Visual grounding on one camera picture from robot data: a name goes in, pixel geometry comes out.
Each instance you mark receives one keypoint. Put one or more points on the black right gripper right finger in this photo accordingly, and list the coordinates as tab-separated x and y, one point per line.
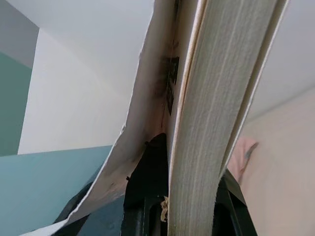
231	211

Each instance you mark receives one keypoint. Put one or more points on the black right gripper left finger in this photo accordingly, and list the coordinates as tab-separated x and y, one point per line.
147	184

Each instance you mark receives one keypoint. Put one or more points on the blue padded bed frame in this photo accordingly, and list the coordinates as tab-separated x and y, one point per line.
37	191

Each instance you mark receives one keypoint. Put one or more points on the pink pillow with orange dots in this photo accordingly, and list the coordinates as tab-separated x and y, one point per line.
242	157

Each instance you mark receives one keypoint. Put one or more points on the mattress with cream sheet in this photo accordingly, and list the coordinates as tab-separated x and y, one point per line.
283	172

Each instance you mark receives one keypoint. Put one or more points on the paperback book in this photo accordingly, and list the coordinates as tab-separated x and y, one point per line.
214	98

